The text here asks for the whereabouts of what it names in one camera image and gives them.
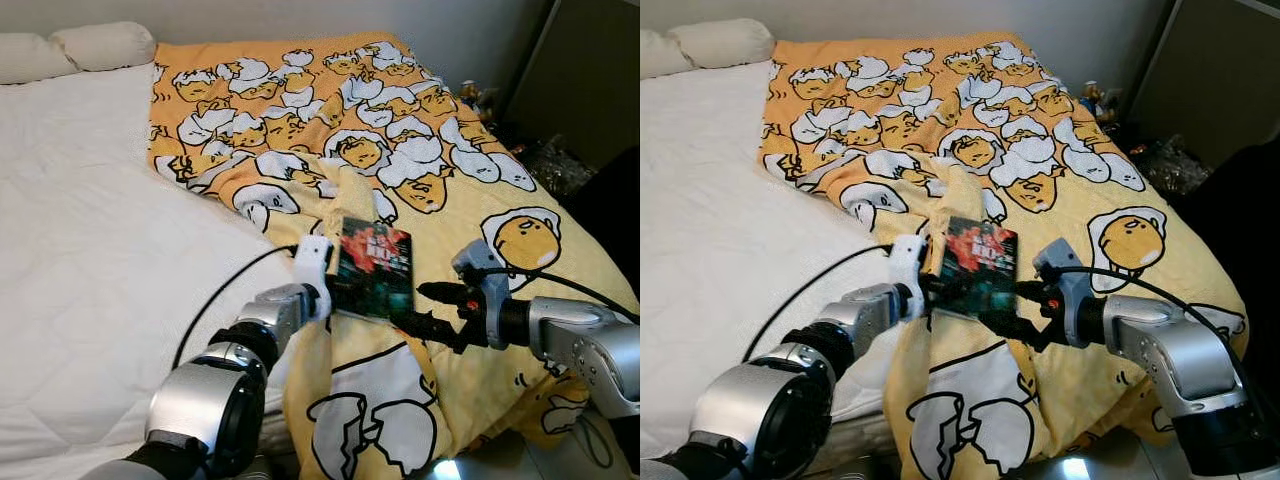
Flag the dark book with red print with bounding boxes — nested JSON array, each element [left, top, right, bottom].
[[935, 218, 1019, 321], [330, 216, 415, 321]]

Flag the yellow cartoon egg blanket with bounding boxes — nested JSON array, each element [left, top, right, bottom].
[[148, 30, 641, 480], [758, 38, 1251, 480]]

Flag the clear crumpled plastic clutter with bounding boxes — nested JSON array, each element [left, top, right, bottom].
[[1128, 135, 1213, 199], [518, 135, 593, 199]]

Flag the small colourful figurines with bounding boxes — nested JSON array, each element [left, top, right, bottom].
[[1080, 80, 1123, 126], [458, 80, 501, 126]]

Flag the white quilted mattress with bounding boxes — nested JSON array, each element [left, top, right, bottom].
[[640, 62, 901, 461], [0, 62, 301, 480]]

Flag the dark grey wardrobe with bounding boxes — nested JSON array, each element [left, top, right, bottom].
[[505, 0, 641, 171], [1130, 0, 1280, 166]]

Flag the beige knotted bolster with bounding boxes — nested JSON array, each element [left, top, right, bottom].
[[640, 18, 776, 81], [0, 22, 158, 86]]

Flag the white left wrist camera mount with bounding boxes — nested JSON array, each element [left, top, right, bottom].
[[888, 235, 929, 321], [293, 235, 333, 321]]

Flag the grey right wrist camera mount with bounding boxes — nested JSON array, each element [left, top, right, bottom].
[[1033, 238, 1093, 346], [452, 240, 513, 346]]

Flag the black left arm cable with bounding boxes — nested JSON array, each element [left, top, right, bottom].
[[742, 243, 894, 363], [172, 245, 301, 371]]

